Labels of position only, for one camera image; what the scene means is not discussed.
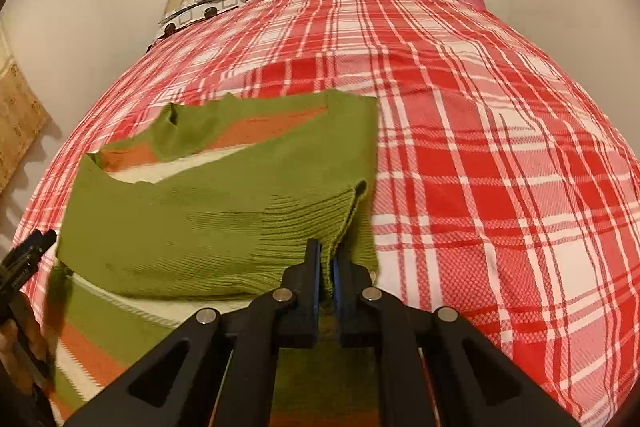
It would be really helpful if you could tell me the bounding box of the green orange striped knit sweater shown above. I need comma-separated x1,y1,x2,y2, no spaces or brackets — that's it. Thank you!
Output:
44,90,378,415

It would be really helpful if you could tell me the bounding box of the beige patterned left curtain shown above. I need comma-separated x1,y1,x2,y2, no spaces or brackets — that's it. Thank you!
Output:
0,30,50,191

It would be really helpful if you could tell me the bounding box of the red white plaid bedsheet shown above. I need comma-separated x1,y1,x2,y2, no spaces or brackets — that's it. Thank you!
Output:
16,0,639,426

